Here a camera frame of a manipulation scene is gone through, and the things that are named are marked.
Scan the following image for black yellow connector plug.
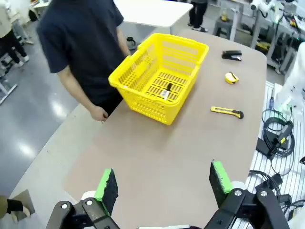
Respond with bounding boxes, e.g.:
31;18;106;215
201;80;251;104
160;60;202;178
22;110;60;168
269;120;294;156

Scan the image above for white slotted base board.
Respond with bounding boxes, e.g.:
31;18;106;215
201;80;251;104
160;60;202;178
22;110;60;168
245;81;305;229

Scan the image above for person's right hand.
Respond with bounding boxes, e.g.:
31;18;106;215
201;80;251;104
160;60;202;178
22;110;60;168
90;104;109;122

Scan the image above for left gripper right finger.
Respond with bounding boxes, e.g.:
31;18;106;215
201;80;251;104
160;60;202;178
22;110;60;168
203;161;291;229

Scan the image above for black coiled cable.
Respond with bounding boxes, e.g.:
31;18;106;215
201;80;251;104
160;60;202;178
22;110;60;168
262;108;296;158

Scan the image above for person in dark trousers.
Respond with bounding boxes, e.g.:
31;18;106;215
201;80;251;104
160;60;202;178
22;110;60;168
188;0;209;33

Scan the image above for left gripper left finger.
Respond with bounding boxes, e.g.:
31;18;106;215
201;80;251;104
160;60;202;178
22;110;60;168
45;168;120;229

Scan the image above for white marker black cap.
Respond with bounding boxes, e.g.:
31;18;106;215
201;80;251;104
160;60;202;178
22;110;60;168
161;83;173;100

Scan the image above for black stapler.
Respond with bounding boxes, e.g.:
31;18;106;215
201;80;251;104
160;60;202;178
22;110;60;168
221;50;243;62

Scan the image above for yellow tape measure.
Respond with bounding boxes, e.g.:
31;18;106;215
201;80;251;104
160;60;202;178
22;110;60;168
224;72;240;85

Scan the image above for person's left forearm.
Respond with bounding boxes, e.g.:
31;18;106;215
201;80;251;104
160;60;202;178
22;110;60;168
118;26;131;57

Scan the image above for yellow plastic shopping basket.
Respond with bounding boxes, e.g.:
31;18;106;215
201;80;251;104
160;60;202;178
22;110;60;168
108;32;210;126

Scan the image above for yellow utility knife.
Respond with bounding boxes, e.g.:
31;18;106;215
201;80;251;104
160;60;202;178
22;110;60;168
210;106;244;119

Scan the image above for person in dark t-shirt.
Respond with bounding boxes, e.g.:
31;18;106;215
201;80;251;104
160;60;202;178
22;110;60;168
36;0;131;117

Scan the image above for black power adapter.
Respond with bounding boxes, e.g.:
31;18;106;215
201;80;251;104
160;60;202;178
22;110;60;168
255;137;289;156

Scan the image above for white table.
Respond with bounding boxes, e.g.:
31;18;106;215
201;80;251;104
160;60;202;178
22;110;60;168
113;0;194;35

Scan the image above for person in beige top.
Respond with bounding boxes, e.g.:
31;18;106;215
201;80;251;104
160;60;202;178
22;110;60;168
0;0;30;69

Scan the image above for black cable loops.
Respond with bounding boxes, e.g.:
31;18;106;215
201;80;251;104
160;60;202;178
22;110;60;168
247;169;305;222

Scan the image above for person's right forearm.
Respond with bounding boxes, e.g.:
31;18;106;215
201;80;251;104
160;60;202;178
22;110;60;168
56;65;101;113

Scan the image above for grey stool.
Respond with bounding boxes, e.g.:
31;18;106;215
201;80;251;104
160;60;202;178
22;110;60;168
213;16;236;42

